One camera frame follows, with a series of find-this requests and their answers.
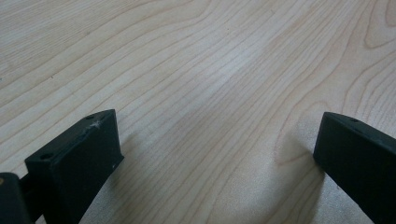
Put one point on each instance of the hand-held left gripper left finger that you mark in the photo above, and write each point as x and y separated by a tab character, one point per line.
77	168

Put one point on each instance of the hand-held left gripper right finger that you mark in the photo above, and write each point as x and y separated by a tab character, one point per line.
361	158

